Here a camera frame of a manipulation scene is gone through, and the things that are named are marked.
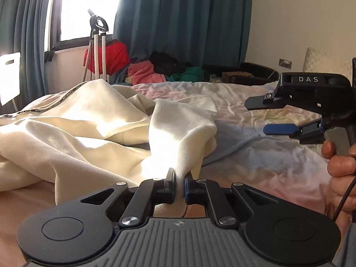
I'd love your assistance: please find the red cloth on stand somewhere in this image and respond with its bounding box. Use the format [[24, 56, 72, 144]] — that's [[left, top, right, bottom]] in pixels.
[[83, 39, 130, 75]]

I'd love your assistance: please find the garment steamer stand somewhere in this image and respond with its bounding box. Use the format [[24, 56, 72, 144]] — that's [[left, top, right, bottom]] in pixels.
[[81, 9, 109, 82]]

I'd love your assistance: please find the black side sofa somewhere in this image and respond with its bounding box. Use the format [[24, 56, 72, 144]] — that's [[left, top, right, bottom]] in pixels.
[[203, 62, 279, 86]]

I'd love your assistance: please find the pink garment in pile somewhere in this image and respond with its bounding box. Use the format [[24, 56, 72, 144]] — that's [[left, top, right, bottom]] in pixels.
[[127, 60, 166, 85]]

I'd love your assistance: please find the teal curtain left panel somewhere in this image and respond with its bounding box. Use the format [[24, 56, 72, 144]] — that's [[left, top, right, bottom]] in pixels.
[[1, 0, 49, 108]]

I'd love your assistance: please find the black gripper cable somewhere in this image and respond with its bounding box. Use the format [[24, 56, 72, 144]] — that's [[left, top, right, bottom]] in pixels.
[[332, 176, 356, 223]]

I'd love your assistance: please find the green garment in pile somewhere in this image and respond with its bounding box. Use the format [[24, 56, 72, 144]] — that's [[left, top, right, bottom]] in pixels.
[[165, 67, 205, 83]]

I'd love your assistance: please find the cream quilted headboard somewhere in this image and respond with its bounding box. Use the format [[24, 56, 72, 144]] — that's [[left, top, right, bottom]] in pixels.
[[302, 48, 352, 77]]

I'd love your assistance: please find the white chair back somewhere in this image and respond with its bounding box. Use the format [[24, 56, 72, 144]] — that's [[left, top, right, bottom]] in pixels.
[[0, 53, 20, 111]]

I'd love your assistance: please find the teal curtain right panel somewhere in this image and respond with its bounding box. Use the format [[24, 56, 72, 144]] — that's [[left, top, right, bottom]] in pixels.
[[113, 0, 252, 67]]

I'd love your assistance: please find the pastel tie-dye bed sheet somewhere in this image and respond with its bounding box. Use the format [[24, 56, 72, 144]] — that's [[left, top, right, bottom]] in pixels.
[[1, 83, 334, 266]]

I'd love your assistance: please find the brown cardboard box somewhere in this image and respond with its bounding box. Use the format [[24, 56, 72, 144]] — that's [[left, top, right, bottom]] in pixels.
[[221, 71, 252, 84]]

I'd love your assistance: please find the black garment in pile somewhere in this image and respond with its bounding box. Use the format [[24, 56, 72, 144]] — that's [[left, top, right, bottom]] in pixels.
[[149, 51, 193, 77]]

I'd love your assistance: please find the teal curtain panel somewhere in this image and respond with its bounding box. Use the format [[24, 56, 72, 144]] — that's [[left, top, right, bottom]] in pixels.
[[1, 0, 49, 108], [113, 0, 252, 67]]

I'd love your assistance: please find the wall power socket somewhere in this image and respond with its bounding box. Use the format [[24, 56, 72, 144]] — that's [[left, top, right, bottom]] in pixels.
[[278, 59, 292, 69]]

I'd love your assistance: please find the person's right hand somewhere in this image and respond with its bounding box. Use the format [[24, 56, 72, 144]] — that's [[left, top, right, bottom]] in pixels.
[[321, 140, 355, 216]]

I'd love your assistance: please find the cream white zip hoodie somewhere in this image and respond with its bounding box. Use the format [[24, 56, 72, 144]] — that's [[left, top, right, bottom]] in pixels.
[[1, 80, 217, 204]]

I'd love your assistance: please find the window with dark frame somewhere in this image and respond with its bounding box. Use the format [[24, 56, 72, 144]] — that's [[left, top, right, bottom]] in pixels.
[[45, 0, 120, 51]]

